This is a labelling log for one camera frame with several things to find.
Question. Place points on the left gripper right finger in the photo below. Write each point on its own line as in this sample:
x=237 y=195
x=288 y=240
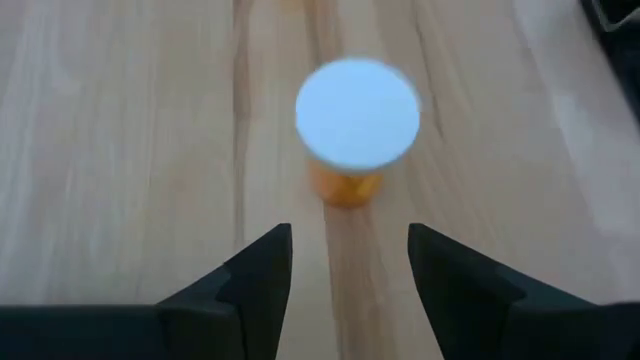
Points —
x=475 y=310

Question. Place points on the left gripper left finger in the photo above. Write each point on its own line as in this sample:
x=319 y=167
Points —
x=240 y=300

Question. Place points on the large orange medicine bottle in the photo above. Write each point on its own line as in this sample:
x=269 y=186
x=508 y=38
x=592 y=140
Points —
x=357 y=115

